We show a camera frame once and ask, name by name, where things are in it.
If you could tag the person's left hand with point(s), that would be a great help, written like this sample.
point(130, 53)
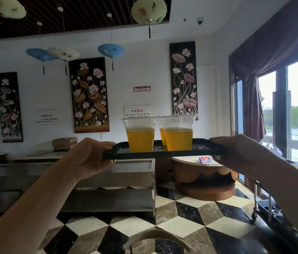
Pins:
point(88, 160)

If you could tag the person's right hand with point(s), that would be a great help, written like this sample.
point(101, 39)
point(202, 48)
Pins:
point(237, 153)

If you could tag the person's right thumb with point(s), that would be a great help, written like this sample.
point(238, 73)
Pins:
point(219, 141)

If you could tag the person's left thumb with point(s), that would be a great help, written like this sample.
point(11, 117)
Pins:
point(104, 144)

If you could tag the black serving tray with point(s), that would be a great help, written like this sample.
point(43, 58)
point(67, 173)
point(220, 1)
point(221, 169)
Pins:
point(162, 150)

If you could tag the person's right forearm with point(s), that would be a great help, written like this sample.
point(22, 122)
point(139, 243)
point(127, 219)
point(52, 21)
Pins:
point(290, 193)

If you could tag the person's left forearm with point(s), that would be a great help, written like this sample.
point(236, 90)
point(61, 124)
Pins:
point(24, 208)

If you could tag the small snack packet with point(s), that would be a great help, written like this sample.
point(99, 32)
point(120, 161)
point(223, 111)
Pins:
point(205, 160)

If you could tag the plastic cup of orange juice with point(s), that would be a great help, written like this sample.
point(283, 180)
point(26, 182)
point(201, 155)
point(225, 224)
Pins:
point(162, 136)
point(178, 132)
point(140, 134)

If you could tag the cardboard box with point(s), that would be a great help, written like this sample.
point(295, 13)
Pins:
point(64, 144)

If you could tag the round wooden table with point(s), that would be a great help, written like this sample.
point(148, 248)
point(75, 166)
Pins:
point(204, 178)

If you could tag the stainless steel counter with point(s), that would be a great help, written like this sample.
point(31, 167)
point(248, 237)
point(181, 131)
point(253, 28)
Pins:
point(85, 182)

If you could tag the white framed notice sign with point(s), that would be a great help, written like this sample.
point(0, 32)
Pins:
point(136, 111)

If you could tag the wide gold floral painting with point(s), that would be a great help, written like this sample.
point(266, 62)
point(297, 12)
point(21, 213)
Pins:
point(89, 95)

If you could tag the white plastic bag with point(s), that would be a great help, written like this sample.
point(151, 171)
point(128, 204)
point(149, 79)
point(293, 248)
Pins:
point(271, 149)

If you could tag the tall pink lotus painting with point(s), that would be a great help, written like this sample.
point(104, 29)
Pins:
point(183, 78)

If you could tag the window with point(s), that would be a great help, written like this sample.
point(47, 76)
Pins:
point(291, 111)

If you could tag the dark red curtain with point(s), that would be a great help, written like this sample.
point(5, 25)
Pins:
point(268, 63)

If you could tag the blue paper parasol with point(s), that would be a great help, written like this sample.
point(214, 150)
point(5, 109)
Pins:
point(40, 55)
point(111, 51)

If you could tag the metal service cart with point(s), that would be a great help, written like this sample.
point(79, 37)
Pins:
point(278, 216)

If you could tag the small cream paper parasol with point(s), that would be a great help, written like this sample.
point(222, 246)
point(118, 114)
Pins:
point(63, 53)

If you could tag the narrow dark floral painting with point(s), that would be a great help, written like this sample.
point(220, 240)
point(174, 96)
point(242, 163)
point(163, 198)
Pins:
point(9, 107)

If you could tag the cream paper parasol with tassel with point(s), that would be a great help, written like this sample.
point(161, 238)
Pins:
point(149, 10)

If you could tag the small red wall label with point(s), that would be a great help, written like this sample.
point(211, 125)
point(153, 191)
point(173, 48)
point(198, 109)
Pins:
point(142, 89)

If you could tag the ceiling security camera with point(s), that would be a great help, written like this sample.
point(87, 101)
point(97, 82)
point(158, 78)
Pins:
point(200, 20)

